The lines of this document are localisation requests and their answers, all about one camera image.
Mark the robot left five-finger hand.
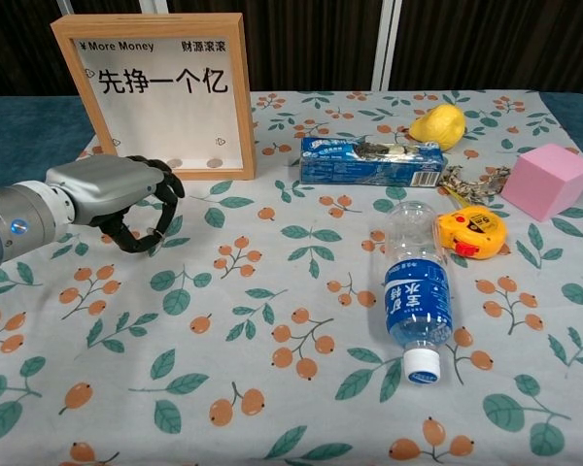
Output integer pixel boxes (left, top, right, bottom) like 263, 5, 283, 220
45, 154, 186, 256

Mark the floral printed tablecloth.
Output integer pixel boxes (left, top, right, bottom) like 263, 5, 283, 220
0, 90, 583, 466

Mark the blue cookie package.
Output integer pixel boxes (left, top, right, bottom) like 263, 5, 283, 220
299, 135, 446, 187

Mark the clear bottle with blue label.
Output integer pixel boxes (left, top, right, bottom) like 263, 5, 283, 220
383, 201, 456, 387

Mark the yellow pear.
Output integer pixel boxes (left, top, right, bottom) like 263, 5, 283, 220
408, 103, 467, 151

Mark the yellow tape measure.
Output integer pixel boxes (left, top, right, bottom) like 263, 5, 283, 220
434, 205, 509, 257

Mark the pink foam cube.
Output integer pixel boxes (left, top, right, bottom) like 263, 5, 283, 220
500, 143, 583, 223

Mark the wooden framed box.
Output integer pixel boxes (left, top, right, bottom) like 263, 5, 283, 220
51, 13, 257, 182

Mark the white partition post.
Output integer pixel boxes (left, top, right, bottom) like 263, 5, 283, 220
371, 0, 403, 92

